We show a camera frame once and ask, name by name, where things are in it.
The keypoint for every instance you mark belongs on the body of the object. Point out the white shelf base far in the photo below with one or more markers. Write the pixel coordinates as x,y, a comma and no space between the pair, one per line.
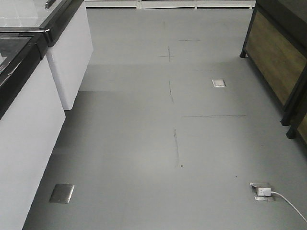
162,4

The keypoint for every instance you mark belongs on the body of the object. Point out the near white chest freezer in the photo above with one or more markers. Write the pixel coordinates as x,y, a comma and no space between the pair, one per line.
31,117

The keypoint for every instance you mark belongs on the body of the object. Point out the white chest freezer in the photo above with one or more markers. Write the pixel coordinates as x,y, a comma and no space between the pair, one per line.
64,25
31,117

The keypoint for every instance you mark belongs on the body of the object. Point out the far white chest freezer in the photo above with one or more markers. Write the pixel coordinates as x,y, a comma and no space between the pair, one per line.
64,25

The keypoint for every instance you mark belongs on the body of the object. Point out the white power adapter plug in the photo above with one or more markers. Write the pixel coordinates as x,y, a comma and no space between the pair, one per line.
264,191

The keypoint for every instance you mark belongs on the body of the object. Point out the closed steel floor socket left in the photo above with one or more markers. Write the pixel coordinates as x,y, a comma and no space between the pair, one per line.
62,193

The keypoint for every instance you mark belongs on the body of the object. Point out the large wooden black-framed cabinet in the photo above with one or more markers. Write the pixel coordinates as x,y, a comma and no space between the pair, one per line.
276,43

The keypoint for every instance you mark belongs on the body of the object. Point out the open steel floor socket right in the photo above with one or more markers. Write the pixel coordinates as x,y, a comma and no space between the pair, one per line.
261,198

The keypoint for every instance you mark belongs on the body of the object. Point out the far steel floor socket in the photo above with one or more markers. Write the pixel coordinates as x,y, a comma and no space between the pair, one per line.
218,83

